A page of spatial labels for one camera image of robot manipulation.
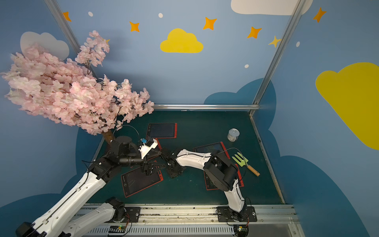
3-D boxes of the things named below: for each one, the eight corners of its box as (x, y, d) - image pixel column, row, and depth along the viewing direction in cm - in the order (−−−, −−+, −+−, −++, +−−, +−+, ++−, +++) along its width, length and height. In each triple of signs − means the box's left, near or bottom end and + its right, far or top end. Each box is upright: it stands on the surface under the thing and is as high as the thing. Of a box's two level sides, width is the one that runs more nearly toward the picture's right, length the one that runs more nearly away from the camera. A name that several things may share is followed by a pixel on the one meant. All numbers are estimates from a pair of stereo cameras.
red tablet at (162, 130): (146, 138, 108) (145, 136, 107) (149, 124, 117) (149, 122, 115) (176, 138, 109) (176, 136, 107) (177, 125, 117) (177, 123, 115)
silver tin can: (228, 141, 106) (229, 137, 102) (226, 132, 111) (228, 128, 107) (238, 141, 106) (240, 137, 102) (236, 132, 111) (238, 128, 107)
